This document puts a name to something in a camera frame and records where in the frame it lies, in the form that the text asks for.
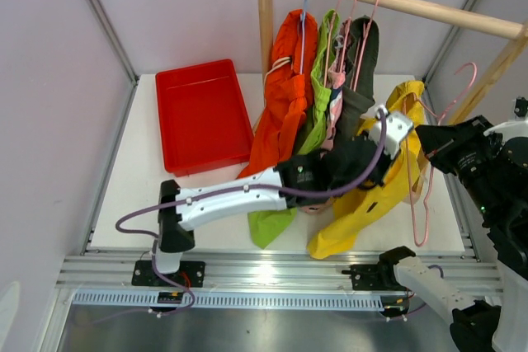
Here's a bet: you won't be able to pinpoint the wooden clothes rack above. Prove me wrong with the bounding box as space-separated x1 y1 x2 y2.
257 0 527 124

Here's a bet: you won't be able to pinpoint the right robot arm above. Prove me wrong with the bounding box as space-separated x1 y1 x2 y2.
376 116 527 351

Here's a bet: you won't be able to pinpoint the blue wire hanger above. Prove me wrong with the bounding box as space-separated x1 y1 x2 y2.
299 0 309 74

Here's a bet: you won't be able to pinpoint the red plastic tray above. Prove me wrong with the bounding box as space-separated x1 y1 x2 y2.
155 59 253 176

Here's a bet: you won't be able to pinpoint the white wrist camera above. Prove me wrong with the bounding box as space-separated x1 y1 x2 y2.
367 105 414 160
483 96 527 144

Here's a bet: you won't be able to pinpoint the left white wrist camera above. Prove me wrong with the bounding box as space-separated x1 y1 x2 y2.
367 105 414 160

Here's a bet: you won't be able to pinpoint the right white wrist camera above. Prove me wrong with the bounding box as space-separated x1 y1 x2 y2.
483 96 527 144

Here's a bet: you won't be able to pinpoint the dark olive shorts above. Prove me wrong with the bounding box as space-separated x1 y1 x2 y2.
333 16 380 146

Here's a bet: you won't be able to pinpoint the slotted cable duct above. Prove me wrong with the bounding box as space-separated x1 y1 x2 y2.
73 289 384 312

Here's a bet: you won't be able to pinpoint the yellow shorts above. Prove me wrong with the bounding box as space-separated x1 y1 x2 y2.
306 80 432 261

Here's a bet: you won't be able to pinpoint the lime green shorts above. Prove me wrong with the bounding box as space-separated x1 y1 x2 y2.
247 8 342 251

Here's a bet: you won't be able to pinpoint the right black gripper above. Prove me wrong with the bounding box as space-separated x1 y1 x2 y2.
415 112 508 218

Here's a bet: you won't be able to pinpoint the orange shorts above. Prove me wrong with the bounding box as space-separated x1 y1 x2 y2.
238 9 318 178

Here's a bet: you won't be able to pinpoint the pink patterned shorts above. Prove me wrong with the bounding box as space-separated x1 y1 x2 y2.
303 30 351 215

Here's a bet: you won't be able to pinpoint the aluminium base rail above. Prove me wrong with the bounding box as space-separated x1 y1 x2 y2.
56 252 502 296

